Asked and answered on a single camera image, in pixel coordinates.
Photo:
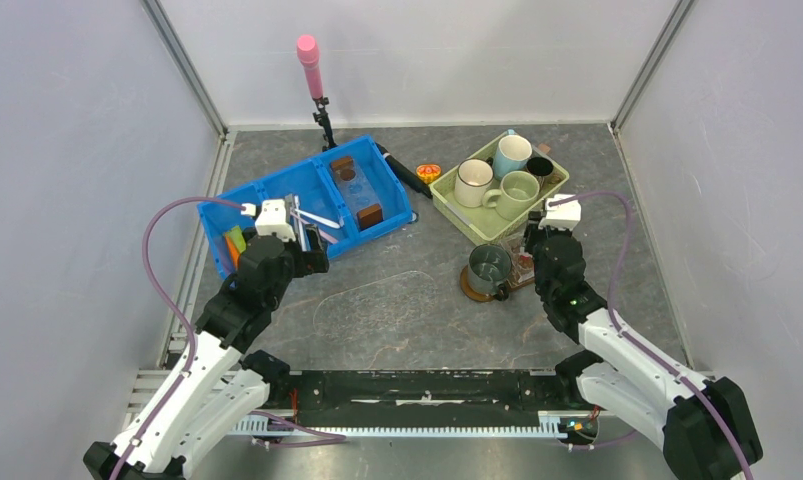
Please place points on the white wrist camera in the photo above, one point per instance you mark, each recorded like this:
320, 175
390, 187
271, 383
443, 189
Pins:
561, 212
273, 220

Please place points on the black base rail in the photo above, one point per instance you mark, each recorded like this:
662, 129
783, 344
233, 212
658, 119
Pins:
317, 408

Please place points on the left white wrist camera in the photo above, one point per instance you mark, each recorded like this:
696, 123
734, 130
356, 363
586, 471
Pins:
273, 220

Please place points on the green plastic basket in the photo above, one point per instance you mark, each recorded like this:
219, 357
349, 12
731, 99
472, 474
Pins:
483, 225

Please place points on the white toothbrush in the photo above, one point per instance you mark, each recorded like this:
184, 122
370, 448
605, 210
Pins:
319, 219

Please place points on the pink microphone on stand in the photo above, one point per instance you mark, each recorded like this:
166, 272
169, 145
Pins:
308, 54

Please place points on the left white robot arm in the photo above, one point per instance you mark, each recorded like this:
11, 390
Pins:
217, 381

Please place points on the brown oval wooden tray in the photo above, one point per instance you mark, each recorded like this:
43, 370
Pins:
472, 295

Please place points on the white mug brown rim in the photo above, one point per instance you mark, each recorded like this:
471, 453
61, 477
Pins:
473, 179

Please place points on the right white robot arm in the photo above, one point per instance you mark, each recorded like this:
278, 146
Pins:
703, 427

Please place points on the orange yellow toy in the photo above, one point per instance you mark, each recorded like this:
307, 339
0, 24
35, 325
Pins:
428, 173

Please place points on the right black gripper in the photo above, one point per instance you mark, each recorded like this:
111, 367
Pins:
532, 228

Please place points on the black mug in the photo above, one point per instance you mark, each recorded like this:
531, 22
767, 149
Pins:
543, 170

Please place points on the grey toothbrush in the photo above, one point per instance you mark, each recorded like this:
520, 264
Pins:
297, 222

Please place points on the clear plastic toothbrush holder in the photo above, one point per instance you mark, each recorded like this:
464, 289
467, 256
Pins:
522, 272

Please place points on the white toothpaste tube red cap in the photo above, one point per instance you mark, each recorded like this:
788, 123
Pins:
526, 258

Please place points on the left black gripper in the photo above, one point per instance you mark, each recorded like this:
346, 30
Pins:
312, 261

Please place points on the orange toothpaste tube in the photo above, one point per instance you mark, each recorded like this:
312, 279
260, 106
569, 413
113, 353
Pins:
233, 251

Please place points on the green toothpaste tube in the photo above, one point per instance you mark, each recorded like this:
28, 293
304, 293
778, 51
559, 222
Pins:
236, 234

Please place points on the light green mug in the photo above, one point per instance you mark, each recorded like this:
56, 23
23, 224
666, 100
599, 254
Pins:
517, 191

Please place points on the light blue mug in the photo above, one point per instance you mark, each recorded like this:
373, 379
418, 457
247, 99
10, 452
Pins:
511, 154

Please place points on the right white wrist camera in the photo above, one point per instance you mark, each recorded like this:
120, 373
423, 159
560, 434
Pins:
561, 212

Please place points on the dark grey mug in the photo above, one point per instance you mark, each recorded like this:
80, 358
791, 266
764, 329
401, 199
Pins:
488, 270

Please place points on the black cylinder marker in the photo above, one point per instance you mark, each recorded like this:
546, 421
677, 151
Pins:
405, 175

